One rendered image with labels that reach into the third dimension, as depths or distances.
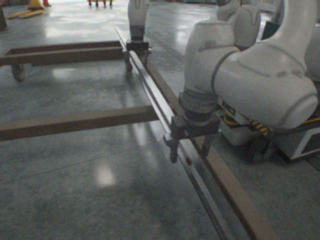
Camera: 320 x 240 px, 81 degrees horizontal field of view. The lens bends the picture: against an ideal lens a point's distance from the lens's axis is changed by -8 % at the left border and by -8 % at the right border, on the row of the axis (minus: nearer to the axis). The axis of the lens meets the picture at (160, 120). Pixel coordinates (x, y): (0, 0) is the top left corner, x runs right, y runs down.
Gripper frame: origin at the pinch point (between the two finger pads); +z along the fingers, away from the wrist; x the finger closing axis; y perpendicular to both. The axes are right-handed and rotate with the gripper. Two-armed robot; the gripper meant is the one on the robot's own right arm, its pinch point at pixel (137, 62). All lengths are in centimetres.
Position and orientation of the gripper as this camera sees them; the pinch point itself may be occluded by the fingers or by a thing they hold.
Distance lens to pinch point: 130.6
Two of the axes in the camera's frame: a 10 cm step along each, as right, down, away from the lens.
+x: 9.6, -1.3, 2.7
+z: -0.5, 8.1, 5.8
